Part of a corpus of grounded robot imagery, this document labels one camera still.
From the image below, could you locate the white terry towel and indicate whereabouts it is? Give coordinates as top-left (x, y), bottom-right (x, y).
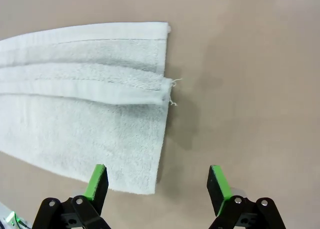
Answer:
top-left (0, 20), bottom-right (183, 196)

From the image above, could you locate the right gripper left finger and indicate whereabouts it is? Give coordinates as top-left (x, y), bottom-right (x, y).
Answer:
top-left (31, 163), bottom-right (112, 229)

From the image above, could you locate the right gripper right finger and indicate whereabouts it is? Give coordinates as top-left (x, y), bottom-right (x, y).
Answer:
top-left (206, 164), bottom-right (286, 229)

